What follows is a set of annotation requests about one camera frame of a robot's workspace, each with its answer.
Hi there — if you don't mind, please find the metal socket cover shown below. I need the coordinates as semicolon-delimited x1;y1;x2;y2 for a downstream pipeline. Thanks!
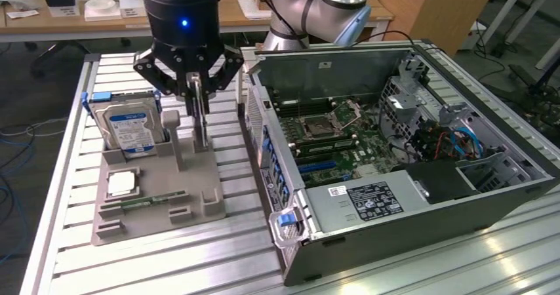
331;98;364;128

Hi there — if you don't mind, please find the metal disk bay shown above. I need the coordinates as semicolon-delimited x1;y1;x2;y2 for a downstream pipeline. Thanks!
376;75;443;138
455;150;534;194

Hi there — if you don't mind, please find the blue wire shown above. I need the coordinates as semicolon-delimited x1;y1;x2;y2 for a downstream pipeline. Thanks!
452;129;486;160

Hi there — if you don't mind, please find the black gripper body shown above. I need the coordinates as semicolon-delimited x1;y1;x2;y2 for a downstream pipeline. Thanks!
142;0;227;80

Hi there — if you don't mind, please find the white box with black label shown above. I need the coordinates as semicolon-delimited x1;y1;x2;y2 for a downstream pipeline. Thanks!
43;0;80;18

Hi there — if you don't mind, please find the wooden desk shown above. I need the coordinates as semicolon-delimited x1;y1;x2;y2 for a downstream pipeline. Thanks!
0;0;395;43

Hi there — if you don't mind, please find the blue case latch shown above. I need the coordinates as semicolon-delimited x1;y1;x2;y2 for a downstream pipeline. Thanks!
278;211;299;227

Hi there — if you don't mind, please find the plain white box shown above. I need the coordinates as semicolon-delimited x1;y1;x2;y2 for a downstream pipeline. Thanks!
119;0;147;19

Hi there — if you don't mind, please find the green RAM stick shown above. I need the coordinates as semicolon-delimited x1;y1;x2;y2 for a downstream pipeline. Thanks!
120;191;184;209
296;140;356;154

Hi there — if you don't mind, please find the white paper tag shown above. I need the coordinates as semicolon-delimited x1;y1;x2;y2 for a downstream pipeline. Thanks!
7;9;40;20

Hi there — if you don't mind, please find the wooden cabinet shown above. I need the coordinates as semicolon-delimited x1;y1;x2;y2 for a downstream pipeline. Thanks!
363;0;503;55

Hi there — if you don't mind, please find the red wire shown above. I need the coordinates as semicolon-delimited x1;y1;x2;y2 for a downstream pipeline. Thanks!
436;130;452;160

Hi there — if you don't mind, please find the blue expansion slot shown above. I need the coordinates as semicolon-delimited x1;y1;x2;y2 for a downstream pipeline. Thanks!
299;161;338;175

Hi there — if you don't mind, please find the hard disk with blue rails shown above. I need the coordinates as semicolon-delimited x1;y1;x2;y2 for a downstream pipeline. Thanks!
80;90;164;160

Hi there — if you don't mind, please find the CPU socket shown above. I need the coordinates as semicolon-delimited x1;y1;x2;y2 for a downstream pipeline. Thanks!
299;113;336;139

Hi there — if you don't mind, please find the silver CPU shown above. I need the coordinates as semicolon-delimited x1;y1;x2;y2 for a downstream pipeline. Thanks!
107;172;142;197

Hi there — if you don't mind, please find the open grey PC case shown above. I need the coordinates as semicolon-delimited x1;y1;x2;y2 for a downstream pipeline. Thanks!
236;39;555;288

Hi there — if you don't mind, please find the white box with tape roll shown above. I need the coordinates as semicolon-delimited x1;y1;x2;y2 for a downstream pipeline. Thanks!
83;0;122;22

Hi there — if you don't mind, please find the grey power supply unit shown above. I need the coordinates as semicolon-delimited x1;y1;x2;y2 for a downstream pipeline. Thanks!
304;170;432;235

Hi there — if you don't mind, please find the white desk frame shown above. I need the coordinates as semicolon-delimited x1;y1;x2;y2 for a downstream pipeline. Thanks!
479;0;560;70

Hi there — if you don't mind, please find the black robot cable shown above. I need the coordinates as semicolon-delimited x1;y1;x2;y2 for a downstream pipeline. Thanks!
256;0;316;49

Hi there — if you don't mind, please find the green motherboard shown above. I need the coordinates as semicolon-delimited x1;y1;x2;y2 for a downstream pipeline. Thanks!
266;88;395;189

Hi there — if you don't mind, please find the grey parts rack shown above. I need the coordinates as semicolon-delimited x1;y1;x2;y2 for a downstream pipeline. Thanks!
91;109;228;246

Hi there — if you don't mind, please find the white floor box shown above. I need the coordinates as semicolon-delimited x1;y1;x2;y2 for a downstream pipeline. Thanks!
470;21;490;50

